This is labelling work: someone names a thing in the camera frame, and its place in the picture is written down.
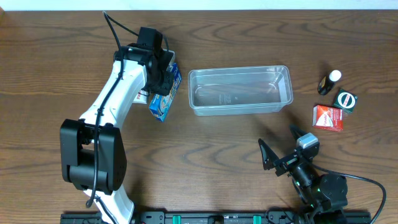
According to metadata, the dark bottle white cap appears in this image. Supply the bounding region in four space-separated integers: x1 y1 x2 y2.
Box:
318 70 342 95

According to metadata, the blue toothpaste box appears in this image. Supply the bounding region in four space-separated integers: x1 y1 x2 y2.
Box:
149 63 182 122

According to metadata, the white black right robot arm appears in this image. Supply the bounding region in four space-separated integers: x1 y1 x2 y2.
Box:
258 125 348 223

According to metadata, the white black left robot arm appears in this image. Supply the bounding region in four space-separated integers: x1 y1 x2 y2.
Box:
60 45 178 223

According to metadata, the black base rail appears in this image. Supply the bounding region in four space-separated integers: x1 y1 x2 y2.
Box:
60 210 372 224

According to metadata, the red white medicine box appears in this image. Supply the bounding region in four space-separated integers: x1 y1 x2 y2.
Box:
312 105 343 132

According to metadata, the clear plastic container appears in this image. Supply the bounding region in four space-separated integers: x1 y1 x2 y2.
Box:
188 65 294 116

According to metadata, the dark green small box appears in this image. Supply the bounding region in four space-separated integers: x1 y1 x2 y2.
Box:
333 88 358 114

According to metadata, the white Panadol box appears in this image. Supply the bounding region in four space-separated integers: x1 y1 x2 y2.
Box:
133 90 150 105

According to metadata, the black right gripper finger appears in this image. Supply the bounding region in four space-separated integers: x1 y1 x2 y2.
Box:
258 138 279 170
289 124 307 140

